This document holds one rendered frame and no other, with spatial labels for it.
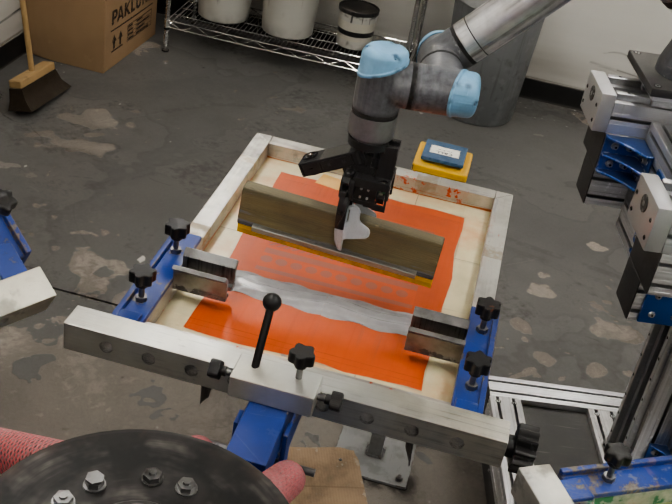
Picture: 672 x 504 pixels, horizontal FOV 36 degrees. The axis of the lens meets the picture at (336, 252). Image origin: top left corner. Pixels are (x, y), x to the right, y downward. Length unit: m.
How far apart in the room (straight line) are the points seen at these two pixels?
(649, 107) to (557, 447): 0.99
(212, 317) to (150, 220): 2.09
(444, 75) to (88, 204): 2.47
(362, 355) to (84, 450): 0.81
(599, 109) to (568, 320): 1.54
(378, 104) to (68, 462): 0.84
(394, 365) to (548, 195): 2.87
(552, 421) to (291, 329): 1.31
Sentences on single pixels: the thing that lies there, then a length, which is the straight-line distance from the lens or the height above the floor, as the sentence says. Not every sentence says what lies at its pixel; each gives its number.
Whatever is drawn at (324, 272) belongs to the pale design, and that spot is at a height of 0.96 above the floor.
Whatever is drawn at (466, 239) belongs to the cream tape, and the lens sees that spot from 2.13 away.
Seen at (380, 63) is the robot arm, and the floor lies 1.43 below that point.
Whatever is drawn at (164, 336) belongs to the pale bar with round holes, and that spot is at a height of 1.04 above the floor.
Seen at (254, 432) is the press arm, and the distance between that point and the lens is 1.44.
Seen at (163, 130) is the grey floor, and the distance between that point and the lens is 4.49.
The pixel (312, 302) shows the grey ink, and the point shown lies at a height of 0.96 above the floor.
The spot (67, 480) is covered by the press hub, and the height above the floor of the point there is 1.31.
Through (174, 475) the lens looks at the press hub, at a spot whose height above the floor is 1.31.
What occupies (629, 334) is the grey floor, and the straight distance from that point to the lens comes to 3.78.
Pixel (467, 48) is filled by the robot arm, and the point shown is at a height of 1.43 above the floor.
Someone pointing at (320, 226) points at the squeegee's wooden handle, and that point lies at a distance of 1.76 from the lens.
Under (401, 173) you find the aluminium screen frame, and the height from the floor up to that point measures 0.99.
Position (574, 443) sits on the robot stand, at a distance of 2.89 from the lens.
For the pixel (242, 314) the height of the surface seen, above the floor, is 0.96.
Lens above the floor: 2.01
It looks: 32 degrees down
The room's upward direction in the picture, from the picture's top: 10 degrees clockwise
